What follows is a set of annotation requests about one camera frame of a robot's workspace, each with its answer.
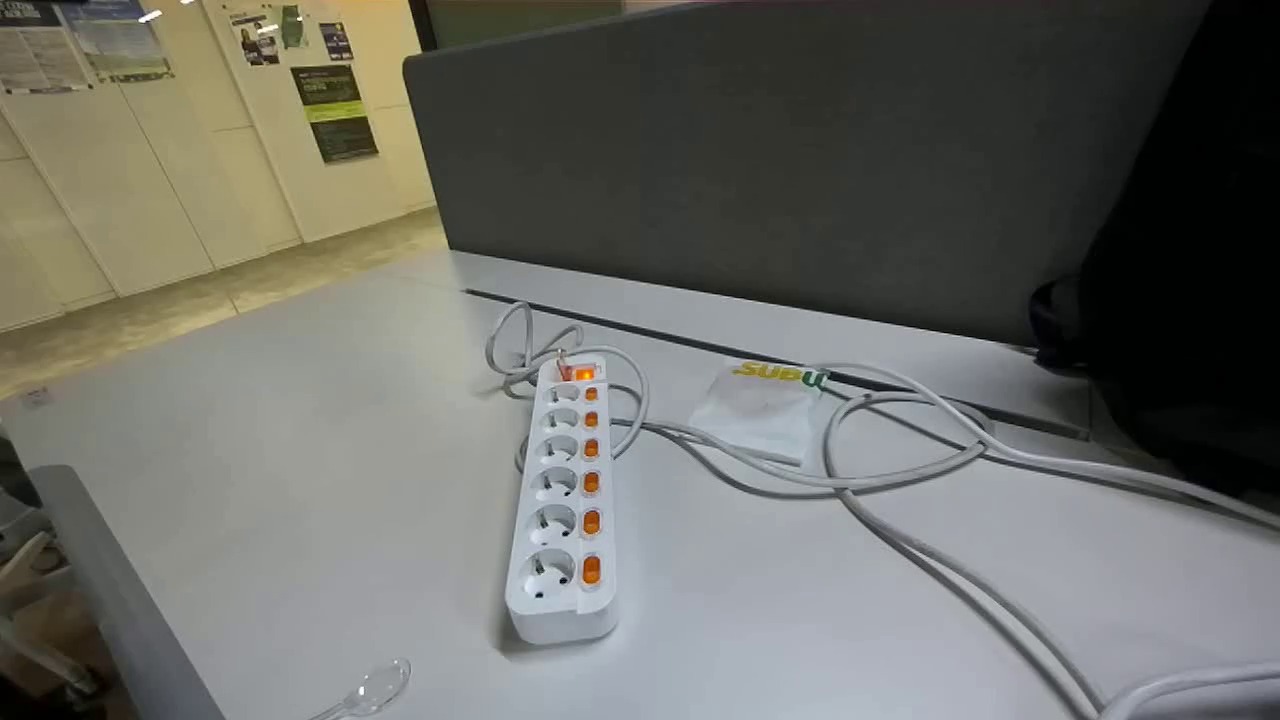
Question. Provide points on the green and black wall poster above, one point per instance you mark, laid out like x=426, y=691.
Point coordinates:
x=332, y=115

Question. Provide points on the small wall notices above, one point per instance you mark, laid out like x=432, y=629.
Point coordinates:
x=284, y=33

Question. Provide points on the wall poster top left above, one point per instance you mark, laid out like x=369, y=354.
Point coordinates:
x=64, y=44

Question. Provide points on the black office chair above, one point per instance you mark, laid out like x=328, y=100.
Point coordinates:
x=1172, y=308

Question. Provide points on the clear plastic zip bag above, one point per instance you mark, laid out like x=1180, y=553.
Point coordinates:
x=761, y=409

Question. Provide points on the white six-socket power strip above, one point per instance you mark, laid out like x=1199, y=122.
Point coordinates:
x=563, y=561

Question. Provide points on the clear plastic object at edge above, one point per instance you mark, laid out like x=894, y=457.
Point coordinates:
x=369, y=695

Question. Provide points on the grey desk partition panel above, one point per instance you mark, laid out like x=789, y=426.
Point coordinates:
x=923, y=163

